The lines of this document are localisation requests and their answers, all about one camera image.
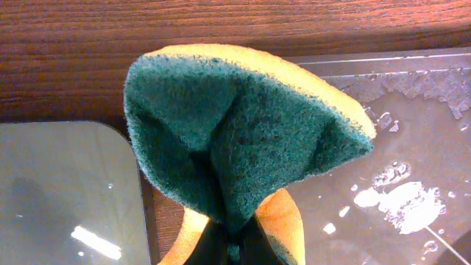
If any dark green water tray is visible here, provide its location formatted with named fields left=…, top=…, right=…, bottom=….
left=1, top=121, right=151, bottom=264

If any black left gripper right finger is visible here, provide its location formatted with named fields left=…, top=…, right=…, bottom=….
left=238, top=216, right=283, bottom=265

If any yellow green sponge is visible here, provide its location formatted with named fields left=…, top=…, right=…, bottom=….
left=124, top=44, right=376, bottom=264

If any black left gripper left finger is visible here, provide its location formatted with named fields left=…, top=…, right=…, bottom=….
left=184, top=220, right=229, bottom=265

